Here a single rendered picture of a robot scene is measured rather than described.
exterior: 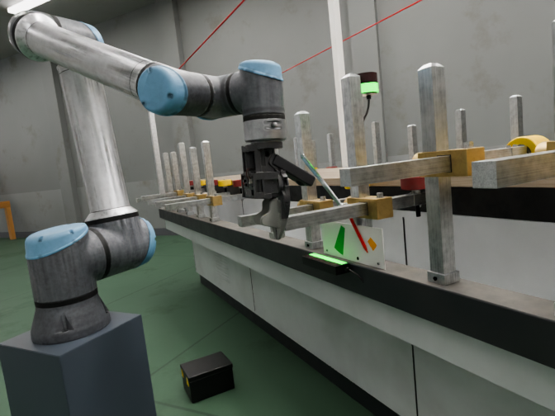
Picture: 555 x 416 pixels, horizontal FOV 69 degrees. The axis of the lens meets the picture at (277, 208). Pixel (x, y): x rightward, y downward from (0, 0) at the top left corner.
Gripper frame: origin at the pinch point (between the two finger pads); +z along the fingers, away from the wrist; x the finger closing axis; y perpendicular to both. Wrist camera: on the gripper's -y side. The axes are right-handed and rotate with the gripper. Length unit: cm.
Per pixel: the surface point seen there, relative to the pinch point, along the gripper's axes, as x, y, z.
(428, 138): 20.6, -23.7, -18.2
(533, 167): 51, -7, -12
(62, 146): -730, 53, -81
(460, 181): 10.1, -45.5, -8.1
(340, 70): -136, -118, -73
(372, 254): 1.5, -23.9, 8.4
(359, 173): 26.4, -1.8, -12.6
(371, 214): 2.5, -23.4, -1.8
